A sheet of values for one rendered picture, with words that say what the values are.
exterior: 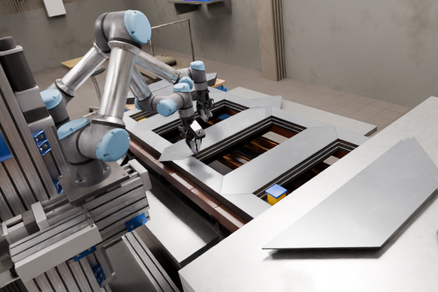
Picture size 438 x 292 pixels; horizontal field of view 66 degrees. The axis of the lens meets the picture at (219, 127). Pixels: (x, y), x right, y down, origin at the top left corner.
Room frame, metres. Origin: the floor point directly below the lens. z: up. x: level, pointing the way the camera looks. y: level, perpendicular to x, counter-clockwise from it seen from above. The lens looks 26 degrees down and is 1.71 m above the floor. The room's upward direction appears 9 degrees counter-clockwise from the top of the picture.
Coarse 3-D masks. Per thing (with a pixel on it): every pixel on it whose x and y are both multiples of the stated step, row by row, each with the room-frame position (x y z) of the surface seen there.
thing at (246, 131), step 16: (144, 112) 2.18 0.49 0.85; (160, 128) 1.87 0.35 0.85; (176, 128) 1.91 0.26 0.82; (256, 128) 1.69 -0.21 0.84; (288, 128) 1.64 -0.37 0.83; (304, 128) 1.56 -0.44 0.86; (144, 144) 1.71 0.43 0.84; (224, 144) 1.57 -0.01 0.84; (336, 144) 1.38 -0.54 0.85; (352, 144) 1.33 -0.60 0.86; (304, 160) 1.26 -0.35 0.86; (320, 160) 1.30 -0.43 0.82; (192, 176) 1.29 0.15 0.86; (288, 176) 1.19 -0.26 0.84; (208, 192) 1.19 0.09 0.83; (256, 192) 1.10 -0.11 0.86
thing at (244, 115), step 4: (240, 112) 1.88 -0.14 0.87; (244, 112) 1.87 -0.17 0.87; (248, 112) 1.86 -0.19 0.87; (240, 116) 1.82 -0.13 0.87; (244, 116) 1.81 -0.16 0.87; (248, 116) 1.80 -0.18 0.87; (252, 116) 1.79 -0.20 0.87; (256, 116) 1.79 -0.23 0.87; (260, 116) 1.78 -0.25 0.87; (248, 120) 1.75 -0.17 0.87; (252, 120) 1.74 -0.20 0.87; (256, 120) 1.73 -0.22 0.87; (260, 120) 1.73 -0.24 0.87
